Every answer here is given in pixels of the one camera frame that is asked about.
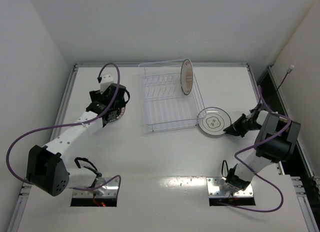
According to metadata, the green rimmed lettered plate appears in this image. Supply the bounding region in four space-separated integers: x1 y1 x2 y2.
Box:
105 107 126 124

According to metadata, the grey rimmed white plate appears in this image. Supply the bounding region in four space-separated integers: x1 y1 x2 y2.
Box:
197 107 232 137

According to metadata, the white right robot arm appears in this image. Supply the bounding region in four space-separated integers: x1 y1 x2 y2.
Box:
224 109 301 191

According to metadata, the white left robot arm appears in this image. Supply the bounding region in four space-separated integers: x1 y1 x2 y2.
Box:
26 83 130 196

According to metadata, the orange patterned plate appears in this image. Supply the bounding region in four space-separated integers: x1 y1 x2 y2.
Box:
180 59 194 96

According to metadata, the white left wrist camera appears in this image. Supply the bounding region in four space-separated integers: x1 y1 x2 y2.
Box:
98 74 114 94

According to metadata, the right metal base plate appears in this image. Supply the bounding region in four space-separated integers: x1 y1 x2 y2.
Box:
206 177 254 199

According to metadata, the metal base plate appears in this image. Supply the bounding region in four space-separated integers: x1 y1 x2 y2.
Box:
206 177 254 199
72 175 122 199

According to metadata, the white wire dish rack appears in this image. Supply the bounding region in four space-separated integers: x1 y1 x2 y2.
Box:
138 59 205 132

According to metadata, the black wall cable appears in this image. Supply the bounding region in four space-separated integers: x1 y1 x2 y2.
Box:
264 64 295 110

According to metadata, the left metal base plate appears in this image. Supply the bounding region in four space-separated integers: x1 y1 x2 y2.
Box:
72 175 122 199

